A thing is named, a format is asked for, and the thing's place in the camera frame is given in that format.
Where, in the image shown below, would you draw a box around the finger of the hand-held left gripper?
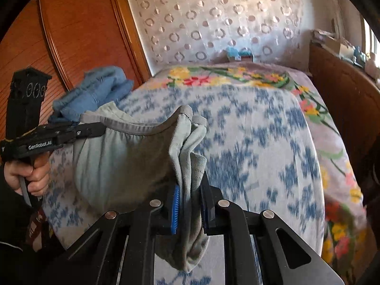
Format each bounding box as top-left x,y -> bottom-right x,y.
58,121 -> 107,145

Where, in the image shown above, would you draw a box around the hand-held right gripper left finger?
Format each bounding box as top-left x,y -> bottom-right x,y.
50,184 -> 180,285

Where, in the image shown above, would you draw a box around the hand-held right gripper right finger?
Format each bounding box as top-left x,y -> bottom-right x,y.
201,185 -> 345,285

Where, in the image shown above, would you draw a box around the grey-green pants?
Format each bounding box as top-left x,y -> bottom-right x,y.
73,101 -> 208,274

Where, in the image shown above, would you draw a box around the person's left hand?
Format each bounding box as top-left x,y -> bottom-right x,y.
4,154 -> 49,196

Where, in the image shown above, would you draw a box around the folded blue jeans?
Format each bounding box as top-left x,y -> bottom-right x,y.
49,65 -> 134,124

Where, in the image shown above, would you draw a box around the blue floral bedsheet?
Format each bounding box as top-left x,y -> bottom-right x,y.
42,87 -> 327,285

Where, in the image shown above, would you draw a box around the wooden wardrobe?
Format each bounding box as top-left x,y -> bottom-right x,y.
0,0 -> 153,143

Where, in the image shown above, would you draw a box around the person's printed dark clothing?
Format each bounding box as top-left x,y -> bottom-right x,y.
27,208 -> 69,253

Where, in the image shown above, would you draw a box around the colourful flower blanket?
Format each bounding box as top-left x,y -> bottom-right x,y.
154,62 -> 367,284

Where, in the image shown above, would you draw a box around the blue tissue box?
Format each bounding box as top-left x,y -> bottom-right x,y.
226,47 -> 254,63

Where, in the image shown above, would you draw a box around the circle pattern curtain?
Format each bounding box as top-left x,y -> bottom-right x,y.
128,0 -> 309,69

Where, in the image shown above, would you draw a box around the wooden cabinet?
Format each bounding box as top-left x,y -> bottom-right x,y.
309,40 -> 380,167

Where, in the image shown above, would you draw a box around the cardboard box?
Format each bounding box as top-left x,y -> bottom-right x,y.
327,40 -> 354,58

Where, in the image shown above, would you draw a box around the white bottle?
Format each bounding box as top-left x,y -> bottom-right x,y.
366,53 -> 380,75

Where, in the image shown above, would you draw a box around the window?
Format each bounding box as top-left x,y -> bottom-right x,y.
361,15 -> 380,57

